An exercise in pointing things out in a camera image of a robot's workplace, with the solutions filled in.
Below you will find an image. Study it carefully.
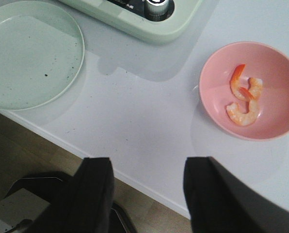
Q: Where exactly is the mint green breakfast maker base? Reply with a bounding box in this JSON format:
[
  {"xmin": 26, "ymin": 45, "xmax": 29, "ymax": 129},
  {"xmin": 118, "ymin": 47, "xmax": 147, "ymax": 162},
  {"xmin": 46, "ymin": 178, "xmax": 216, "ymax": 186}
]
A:
[{"xmin": 63, "ymin": 0, "xmax": 203, "ymax": 44}]

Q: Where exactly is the right silver control knob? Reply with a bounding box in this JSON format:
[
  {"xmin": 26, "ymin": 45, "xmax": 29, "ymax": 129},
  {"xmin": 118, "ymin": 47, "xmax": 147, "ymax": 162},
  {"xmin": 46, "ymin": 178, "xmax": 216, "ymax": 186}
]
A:
[{"xmin": 144, "ymin": 0, "xmax": 170, "ymax": 17}]

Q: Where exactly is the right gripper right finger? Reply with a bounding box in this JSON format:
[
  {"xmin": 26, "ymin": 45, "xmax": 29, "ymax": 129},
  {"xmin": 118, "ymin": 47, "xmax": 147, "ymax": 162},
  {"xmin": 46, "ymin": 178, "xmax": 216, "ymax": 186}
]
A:
[{"xmin": 183, "ymin": 157, "xmax": 289, "ymax": 233}]

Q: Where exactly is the shrimp with red tail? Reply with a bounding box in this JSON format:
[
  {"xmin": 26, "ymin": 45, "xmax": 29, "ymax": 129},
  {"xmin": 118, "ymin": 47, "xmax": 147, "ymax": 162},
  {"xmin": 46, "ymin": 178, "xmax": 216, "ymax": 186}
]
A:
[{"xmin": 230, "ymin": 64, "xmax": 263, "ymax": 101}]

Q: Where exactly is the pale orange shrimp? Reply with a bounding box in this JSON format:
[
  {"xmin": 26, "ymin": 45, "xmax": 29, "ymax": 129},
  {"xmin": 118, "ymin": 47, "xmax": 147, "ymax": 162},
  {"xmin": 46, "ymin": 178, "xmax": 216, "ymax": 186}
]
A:
[{"xmin": 226, "ymin": 87, "xmax": 260, "ymax": 126}]

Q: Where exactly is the mint green round plate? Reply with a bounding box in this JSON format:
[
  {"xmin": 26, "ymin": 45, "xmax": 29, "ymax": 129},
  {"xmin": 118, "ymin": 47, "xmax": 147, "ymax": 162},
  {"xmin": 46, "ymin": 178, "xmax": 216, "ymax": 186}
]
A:
[{"xmin": 0, "ymin": 0, "xmax": 85, "ymax": 111}]

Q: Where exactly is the pink bowl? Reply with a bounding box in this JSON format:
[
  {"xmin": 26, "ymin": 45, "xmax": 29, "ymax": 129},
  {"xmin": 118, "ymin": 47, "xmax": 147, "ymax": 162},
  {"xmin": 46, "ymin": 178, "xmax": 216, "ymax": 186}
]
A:
[{"xmin": 199, "ymin": 41, "xmax": 289, "ymax": 141}]

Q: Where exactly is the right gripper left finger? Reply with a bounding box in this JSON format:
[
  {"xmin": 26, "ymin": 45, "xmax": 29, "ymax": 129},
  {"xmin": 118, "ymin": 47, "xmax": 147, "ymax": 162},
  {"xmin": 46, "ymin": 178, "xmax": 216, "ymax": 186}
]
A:
[{"xmin": 29, "ymin": 157, "xmax": 114, "ymax": 233}]

